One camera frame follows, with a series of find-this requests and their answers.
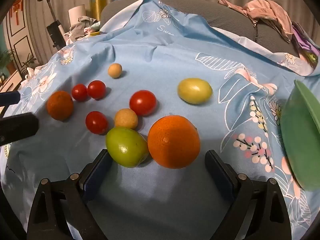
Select red cherry tomato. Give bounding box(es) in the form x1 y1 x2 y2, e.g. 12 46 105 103
85 111 109 135
87 80 107 99
72 84 88 102

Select purple cloth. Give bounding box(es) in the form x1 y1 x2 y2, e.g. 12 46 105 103
291 21 320 68

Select red hanging decoration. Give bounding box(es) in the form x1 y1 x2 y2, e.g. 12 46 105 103
9 0 25 26

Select blue floral bed sheet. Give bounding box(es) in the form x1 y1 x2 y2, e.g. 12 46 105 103
0 0 320 240

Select green jujube fruit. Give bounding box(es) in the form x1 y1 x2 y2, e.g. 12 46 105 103
105 127 150 168

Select black stick vacuum cleaner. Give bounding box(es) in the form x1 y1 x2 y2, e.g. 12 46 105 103
37 0 66 51

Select grey sofa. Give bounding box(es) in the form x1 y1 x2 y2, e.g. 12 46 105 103
100 0 302 57

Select pink cloth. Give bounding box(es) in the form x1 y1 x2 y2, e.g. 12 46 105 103
218 0 293 43

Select green bowl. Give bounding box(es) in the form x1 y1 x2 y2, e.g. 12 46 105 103
280 79 320 192

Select tan round longan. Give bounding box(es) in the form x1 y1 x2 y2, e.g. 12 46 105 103
108 63 123 79
114 108 138 130

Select yellow-green jujube fruit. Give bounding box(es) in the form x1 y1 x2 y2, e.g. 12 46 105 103
177 78 213 105

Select large red tomato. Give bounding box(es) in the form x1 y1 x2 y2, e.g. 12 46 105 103
129 90 157 117

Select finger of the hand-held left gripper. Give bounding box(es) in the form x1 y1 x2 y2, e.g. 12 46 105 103
0 91 21 106
0 112 39 146

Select potted green plant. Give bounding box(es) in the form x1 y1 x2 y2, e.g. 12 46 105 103
0 50 16 73
21 56 37 77

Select small orange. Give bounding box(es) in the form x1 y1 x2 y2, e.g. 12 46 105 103
47 91 74 121

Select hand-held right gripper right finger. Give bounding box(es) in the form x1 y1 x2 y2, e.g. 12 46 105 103
205 149 292 240

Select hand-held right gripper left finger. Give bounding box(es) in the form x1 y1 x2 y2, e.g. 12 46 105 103
26 149 113 240

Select crumpled grey cloth pile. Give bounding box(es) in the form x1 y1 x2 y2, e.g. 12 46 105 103
64 16 101 42

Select white paper roll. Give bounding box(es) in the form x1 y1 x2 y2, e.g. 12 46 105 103
68 5 87 27

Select large orange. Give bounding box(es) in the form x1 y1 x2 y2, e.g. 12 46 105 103
147 115 201 169

